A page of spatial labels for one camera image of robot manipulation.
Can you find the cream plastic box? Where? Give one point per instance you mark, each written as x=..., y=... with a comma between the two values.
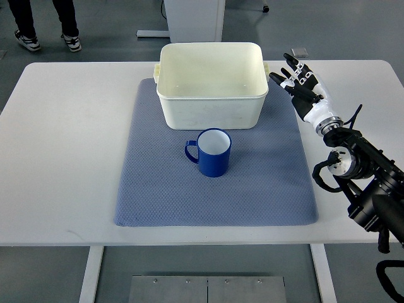
x=211, y=84

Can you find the white table leg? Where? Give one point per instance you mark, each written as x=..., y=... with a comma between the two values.
x=92, y=271
x=323, y=274

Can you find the white pedestal column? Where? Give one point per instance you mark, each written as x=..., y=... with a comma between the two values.
x=190, y=21

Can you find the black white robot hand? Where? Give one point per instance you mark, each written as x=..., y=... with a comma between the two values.
x=310, y=100

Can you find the white table left leg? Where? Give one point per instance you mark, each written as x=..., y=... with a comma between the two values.
x=92, y=271

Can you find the person leg sneaker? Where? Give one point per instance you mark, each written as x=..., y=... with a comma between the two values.
x=25, y=34
x=70, y=33

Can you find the blue enamel mug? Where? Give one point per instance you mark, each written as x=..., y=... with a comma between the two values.
x=211, y=151

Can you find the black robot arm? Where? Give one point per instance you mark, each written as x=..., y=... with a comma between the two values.
x=372, y=183

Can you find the white table right leg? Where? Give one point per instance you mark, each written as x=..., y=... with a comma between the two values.
x=323, y=274

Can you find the grey metal base plate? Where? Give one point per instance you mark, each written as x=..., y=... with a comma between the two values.
x=207, y=289

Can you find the person right leg sneaker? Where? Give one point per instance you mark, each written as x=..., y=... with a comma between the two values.
x=70, y=33

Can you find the grey floor outlet plate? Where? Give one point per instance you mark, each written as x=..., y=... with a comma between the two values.
x=299, y=52

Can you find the blue textured mat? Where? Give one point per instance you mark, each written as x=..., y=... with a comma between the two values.
x=268, y=182

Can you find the person left leg sneaker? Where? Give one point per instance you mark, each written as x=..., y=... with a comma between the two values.
x=25, y=34

